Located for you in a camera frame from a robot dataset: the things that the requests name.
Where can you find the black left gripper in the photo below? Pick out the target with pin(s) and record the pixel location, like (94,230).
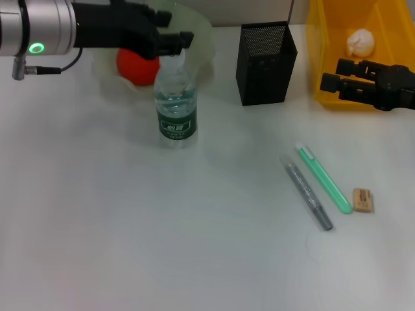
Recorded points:
(113,26)

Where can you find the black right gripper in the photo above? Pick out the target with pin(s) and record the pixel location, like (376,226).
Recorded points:
(398,90)

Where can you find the white paper ball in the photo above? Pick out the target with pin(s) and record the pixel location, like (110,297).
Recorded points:
(361,42)

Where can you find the orange fruit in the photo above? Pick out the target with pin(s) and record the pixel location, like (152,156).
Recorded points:
(136,69)

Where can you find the clear green-label water bottle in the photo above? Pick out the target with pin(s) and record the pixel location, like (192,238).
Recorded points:
(176,110)

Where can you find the green pen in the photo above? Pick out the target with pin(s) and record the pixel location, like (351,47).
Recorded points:
(324,178)

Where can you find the beige eraser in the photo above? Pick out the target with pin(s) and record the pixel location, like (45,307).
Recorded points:
(363,201)

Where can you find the grey marker pen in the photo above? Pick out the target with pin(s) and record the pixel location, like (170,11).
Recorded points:
(308,194)

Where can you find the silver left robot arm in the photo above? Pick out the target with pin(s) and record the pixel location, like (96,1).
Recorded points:
(39,22)

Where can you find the pale green glass fruit bowl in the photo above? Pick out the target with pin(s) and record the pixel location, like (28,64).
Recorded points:
(202,32)

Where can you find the black mesh pen holder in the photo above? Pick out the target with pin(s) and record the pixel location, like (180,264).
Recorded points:
(266,84)

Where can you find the yellow plastic bin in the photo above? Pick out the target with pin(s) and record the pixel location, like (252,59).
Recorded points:
(324,39)

